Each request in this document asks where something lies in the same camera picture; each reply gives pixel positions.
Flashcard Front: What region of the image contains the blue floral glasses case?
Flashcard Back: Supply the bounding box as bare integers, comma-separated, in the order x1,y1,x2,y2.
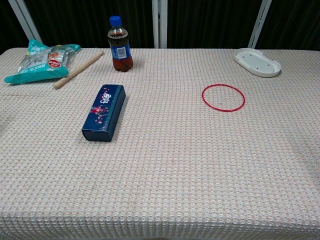
81,84,127,143

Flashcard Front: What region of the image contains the beige waffle tablecloth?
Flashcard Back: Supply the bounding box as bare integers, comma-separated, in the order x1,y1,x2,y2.
0,47,320,240

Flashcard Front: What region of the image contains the cola bottle with blue cap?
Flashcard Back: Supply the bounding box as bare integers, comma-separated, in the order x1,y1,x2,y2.
107,15,134,73

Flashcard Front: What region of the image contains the wooden rolling pin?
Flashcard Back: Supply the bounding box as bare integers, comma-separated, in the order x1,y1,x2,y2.
52,49,105,90

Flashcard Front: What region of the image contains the white oval plastic tray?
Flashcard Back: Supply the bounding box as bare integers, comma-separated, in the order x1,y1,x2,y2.
233,47,282,78

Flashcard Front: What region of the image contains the teal snack bag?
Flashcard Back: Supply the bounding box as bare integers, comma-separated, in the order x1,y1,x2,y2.
4,39,82,85

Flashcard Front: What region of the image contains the red ring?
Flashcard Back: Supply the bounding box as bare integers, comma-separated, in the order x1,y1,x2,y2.
201,83,246,113

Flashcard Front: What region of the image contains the grey aluminium extrusion bar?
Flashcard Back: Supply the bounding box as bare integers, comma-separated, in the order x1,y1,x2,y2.
7,0,43,44
247,0,273,49
151,0,168,49

